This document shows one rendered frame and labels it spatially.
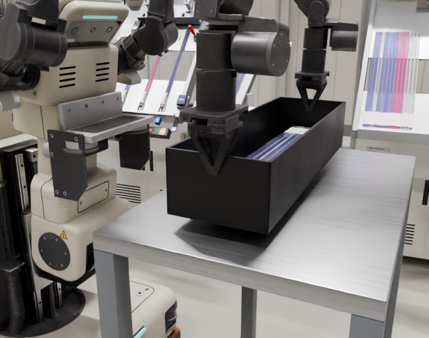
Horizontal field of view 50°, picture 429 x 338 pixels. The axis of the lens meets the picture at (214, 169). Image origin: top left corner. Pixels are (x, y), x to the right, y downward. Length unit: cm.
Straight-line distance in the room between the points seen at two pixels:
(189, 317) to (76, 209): 89
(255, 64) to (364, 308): 33
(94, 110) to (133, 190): 158
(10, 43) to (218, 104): 43
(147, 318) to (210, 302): 57
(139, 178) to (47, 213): 149
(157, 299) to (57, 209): 53
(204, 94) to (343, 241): 31
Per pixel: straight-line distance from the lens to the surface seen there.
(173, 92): 218
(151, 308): 151
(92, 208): 125
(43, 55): 92
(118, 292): 80
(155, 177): 260
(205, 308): 198
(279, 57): 61
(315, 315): 198
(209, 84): 63
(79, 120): 112
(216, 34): 63
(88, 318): 149
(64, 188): 110
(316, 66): 117
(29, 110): 119
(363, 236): 77
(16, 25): 90
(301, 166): 82
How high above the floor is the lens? 112
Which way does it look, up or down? 18 degrees down
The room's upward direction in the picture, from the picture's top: straight up
